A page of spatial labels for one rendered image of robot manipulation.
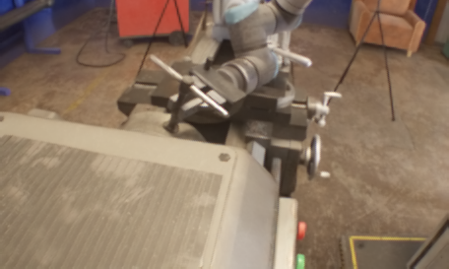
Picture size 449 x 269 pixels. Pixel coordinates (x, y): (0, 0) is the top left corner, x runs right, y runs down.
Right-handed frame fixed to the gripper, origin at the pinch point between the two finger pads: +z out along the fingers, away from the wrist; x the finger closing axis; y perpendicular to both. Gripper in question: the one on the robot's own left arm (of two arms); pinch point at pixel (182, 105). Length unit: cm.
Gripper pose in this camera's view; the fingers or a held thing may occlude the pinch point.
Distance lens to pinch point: 66.1
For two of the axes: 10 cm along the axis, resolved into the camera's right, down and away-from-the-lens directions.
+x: 7.4, 6.2, -2.8
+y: 3.3, -6.9, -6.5
